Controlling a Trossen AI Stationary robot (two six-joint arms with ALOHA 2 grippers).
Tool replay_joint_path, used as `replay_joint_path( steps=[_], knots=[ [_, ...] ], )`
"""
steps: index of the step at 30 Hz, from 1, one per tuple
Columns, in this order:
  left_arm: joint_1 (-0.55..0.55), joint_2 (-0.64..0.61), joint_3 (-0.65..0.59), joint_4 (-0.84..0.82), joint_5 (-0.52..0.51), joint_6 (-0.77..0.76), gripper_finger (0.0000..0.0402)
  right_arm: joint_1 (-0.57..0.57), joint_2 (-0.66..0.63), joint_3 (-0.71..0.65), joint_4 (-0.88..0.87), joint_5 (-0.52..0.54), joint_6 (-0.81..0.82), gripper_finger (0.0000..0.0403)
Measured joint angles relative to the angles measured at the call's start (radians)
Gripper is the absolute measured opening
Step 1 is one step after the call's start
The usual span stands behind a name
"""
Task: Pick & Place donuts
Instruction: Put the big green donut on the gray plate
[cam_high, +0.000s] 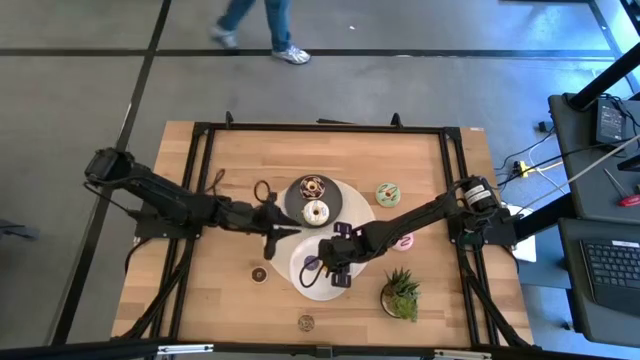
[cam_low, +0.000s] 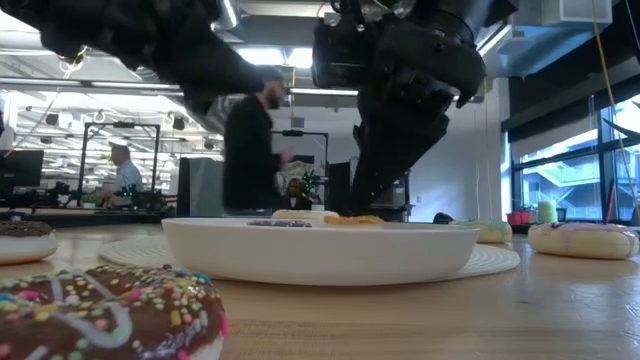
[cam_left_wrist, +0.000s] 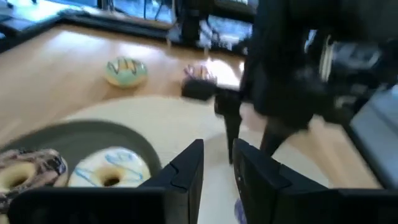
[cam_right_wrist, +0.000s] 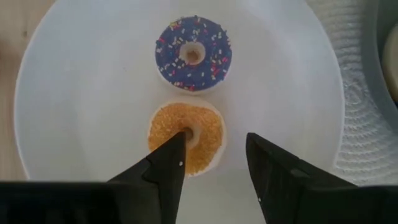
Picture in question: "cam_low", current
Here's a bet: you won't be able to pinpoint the red box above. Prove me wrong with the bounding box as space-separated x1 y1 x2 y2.
506 212 537 227

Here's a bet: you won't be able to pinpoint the small orange iced donut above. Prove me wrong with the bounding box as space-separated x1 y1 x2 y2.
323 214 386 227

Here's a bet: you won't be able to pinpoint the white plate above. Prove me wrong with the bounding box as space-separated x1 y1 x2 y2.
160 216 481 287

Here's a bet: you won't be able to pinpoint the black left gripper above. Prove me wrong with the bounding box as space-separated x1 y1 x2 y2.
89 0 284 117

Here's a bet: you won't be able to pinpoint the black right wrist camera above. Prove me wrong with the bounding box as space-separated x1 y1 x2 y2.
311 13 384 91

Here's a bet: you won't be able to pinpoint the cream donut purple squiggle icing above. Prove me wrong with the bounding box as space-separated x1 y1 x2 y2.
527 221 640 261

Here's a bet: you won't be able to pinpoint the black computer monitor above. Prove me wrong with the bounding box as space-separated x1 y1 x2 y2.
0 149 45 189

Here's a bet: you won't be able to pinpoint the grey cabinet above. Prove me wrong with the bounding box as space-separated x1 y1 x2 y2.
177 157 226 218

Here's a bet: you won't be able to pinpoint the chocolate iced white donut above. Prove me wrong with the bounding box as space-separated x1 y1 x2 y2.
0 219 59 266

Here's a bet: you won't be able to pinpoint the green potted plant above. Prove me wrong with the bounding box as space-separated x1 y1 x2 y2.
299 168 321 197

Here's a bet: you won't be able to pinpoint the yellow hanging cable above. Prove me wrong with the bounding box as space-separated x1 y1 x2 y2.
592 0 640 214

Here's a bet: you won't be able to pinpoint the cream donut blue squiggle icing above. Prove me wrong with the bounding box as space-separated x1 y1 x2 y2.
449 218 514 245

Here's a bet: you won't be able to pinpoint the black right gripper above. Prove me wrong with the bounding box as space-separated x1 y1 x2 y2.
348 17 487 215

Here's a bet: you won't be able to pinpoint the white iced cream donut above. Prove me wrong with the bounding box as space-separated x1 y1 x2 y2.
270 208 341 222

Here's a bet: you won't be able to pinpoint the small blue iced donut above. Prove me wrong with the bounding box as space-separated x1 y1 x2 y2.
247 218 314 229

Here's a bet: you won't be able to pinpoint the chocolate donut colourful sprinkles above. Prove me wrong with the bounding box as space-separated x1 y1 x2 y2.
0 263 230 360

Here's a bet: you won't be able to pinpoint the white woven round placemat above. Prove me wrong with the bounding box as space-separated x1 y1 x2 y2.
97 234 521 284

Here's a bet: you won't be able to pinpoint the black metal frame stand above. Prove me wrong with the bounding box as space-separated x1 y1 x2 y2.
77 122 162 207

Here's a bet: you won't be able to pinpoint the pale green cylinder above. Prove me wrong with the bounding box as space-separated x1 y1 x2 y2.
537 200 559 225

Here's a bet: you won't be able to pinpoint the person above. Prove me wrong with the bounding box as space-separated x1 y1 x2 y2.
283 177 314 211
222 67 295 217
99 144 146 207

